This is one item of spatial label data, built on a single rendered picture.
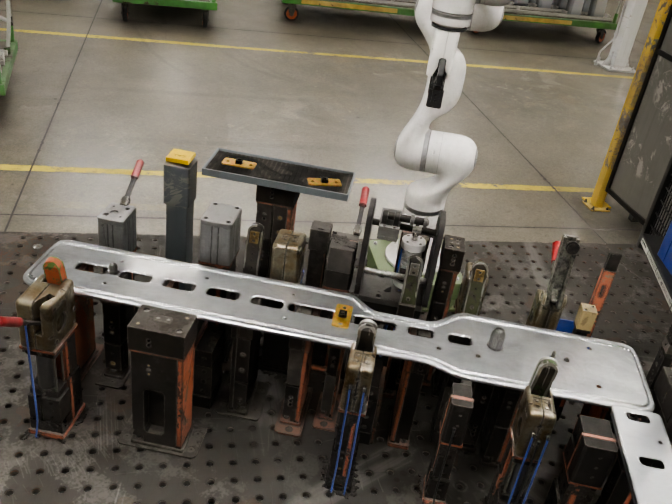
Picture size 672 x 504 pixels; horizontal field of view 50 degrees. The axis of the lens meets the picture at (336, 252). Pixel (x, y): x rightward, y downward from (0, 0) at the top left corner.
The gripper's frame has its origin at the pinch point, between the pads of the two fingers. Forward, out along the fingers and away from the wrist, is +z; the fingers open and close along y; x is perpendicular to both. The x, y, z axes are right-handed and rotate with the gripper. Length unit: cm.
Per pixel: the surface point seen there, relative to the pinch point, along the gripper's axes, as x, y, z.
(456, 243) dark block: 11.9, 4.0, 32.7
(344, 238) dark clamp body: -14.5, 4.2, 36.9
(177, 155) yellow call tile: -61, -7, 29
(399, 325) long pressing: 2, 24, 45
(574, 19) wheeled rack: 169, -765, 117
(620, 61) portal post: 211, -669, 135
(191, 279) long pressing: -47, 22, 45
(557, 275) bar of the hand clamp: 35.0, 10.1, 32.7
